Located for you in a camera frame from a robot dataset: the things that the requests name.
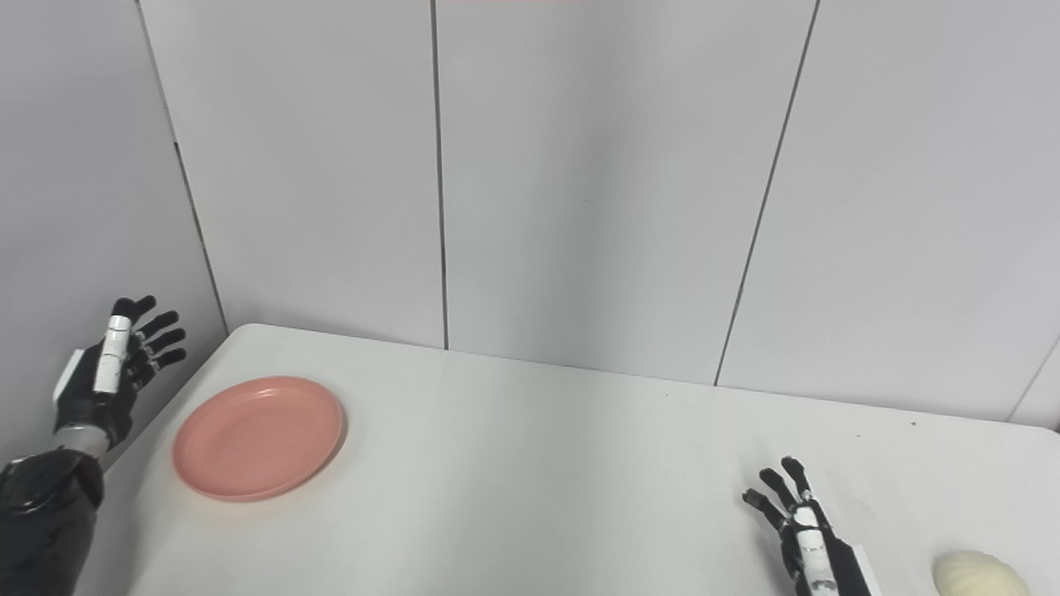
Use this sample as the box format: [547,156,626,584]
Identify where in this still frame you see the pink round plate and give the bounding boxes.
[172,377,345,502]

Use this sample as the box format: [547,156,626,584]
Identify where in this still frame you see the white steamed bun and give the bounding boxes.
[933,550,1032,596]

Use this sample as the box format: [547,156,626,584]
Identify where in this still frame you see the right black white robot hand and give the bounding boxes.
[742,456,880,596]

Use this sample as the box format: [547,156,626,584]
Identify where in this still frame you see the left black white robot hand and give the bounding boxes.
[53,296,188,451]

